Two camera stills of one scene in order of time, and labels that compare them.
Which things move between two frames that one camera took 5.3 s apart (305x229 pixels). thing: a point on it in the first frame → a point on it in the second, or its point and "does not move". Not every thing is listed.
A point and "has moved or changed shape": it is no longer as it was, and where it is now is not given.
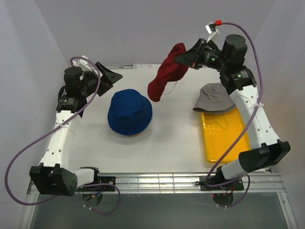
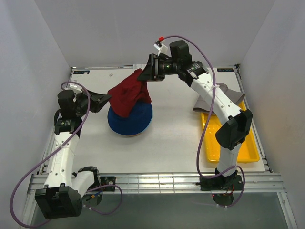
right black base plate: [238, 184] does not move
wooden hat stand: [135, 135] does not move
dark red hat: [170, 70] has moved or changed shape
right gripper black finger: [189, 57] → [150, 73]
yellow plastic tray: [220, 133] does not move
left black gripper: [107, 79] → [97, 100]
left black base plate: [100, 180] does not move
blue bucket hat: [129, 112] does not move
